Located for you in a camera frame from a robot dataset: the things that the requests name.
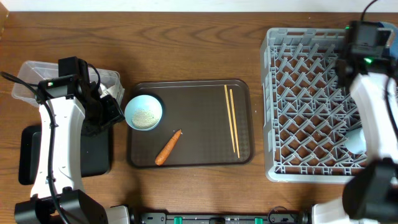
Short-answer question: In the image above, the light blue bowl with rice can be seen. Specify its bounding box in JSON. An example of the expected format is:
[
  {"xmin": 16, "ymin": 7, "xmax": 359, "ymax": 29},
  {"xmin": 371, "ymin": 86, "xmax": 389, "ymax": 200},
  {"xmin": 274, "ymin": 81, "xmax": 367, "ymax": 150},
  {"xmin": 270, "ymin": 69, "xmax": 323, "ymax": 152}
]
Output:
[{"xmin": 124, "ymin": 95, "xmax": 163, "ymax": 131}]

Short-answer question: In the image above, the wooden chopstick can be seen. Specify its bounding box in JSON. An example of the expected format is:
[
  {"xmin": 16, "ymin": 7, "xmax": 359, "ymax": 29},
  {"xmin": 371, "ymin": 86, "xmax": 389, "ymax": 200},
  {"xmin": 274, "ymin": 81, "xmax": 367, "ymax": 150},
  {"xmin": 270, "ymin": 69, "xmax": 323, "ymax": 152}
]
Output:
[
  {"xmin": 224, "ymin": 85, "xmax": 236, "ymax": 153},
  {"xmin": 229, "ymin": 89, "xmax": 240, "ymax": 159}
]

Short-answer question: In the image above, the small light blue cup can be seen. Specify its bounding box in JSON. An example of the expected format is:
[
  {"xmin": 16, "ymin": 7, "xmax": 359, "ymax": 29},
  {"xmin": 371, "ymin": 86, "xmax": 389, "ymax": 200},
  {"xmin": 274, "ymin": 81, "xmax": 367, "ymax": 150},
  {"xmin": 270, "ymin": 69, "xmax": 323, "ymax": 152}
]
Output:
[{"xmin": 344, "ymin": 128, "xmax": 366, "ymax": 154}]

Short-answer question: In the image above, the white tissue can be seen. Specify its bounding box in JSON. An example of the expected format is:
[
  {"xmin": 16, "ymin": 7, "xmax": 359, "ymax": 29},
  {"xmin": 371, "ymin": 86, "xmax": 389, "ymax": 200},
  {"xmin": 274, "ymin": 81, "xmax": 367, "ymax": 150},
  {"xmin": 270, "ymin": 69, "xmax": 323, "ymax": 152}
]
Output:
[{"xmin": 99, "ymin": 84, "xmax": 118, "ymax": 98}]

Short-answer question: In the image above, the dark blue plate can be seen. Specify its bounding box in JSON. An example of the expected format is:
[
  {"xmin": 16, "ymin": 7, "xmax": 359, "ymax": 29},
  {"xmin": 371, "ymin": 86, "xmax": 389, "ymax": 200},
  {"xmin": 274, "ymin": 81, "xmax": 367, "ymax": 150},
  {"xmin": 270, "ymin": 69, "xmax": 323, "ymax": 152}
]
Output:
[{"xmin": 377, "ymin": 22, "xmax": 397, "ymax": 60}]

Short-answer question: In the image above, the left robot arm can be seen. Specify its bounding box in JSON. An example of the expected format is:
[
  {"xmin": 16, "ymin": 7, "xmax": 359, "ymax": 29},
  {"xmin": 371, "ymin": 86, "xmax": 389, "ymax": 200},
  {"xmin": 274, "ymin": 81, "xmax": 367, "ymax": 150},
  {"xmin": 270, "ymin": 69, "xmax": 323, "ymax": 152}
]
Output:
[{"xmin": 13, "ymin": 57, "xmax": 131, "ymax": 223}]

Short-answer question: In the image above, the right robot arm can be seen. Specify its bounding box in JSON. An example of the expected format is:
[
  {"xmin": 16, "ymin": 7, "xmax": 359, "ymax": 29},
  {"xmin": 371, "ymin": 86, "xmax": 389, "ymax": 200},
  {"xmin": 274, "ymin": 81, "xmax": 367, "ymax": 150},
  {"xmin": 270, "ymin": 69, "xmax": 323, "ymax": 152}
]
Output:
[{"xmin": 299, "ymin": 21, "xmax": 397, "ymax": 223}]

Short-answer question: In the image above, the grey dishwasher rack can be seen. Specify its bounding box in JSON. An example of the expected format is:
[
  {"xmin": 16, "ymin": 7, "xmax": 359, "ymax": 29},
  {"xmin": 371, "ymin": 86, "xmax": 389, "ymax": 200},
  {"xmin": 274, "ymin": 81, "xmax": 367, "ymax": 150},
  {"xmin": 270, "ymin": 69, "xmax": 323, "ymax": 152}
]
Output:
[{"xmin": 260, "ymin": 27, "xmax": 398, "ymax": 184}]

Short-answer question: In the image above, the clear plastic bin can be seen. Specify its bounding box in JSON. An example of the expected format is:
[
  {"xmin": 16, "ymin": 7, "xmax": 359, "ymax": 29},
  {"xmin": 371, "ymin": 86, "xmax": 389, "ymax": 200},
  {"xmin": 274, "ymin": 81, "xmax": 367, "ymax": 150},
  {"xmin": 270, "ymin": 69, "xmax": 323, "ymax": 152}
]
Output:
[{"xmin": 12, "ymin": 61, "xmax": 125, "ymax": 108}]

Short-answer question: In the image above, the black bin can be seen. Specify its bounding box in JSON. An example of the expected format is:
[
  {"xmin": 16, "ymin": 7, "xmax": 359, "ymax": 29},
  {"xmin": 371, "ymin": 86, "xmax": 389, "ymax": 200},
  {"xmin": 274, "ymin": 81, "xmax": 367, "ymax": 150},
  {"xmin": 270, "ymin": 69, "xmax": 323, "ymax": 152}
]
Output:
[{"xmin": 18, "ymin": 125, "xmax": 113, "ymax": 185}]

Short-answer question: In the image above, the orange carrot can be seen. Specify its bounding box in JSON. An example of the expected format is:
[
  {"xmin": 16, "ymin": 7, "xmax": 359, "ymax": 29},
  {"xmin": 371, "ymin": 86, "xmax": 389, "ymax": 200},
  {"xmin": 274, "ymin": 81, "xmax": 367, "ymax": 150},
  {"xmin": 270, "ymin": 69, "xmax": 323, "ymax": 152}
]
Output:
[{"xmin": 155, "ymin": 129, "xmax": 182, "ymax": 166}]

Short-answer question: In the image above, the dark brown serving tray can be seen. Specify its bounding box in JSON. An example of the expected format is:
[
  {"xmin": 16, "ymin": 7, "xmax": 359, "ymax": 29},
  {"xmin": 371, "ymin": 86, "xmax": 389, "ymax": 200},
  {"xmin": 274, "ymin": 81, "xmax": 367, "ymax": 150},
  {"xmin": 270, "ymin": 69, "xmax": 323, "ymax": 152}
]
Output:
[{"xmin": 127, "ymin": 80, "xmax": 255, "ymax": 169}]

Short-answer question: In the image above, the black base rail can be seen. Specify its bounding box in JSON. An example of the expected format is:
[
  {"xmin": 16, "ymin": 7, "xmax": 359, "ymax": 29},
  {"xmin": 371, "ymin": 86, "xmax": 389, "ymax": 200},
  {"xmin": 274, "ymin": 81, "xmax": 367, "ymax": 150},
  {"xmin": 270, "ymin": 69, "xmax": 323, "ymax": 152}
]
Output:
[{"xmin": 108, "ymin": 203, "xmax": 315, "ymax": 224}]

